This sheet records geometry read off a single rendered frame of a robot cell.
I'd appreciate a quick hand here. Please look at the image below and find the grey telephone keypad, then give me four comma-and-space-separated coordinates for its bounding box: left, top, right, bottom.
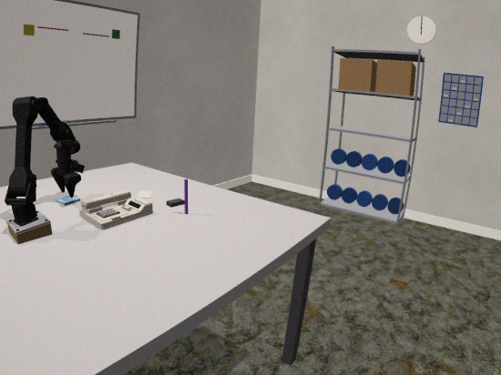
97, 208, 120, 218

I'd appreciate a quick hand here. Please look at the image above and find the light blue sticky note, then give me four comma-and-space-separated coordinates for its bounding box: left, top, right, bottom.
56, 196, 80, 206

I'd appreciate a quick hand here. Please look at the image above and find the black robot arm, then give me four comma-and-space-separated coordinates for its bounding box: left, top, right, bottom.
5, 96, 80, 227

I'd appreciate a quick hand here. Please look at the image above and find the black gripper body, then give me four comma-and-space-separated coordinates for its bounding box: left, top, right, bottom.
51, 157, 81, 183

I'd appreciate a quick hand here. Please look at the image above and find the beige telephone handset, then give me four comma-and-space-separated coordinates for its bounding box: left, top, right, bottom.
81, 190, 131, 209

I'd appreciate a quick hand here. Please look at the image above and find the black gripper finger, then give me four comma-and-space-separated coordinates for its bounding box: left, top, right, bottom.
53, 176, 65, 193
64, 181, 79, 198

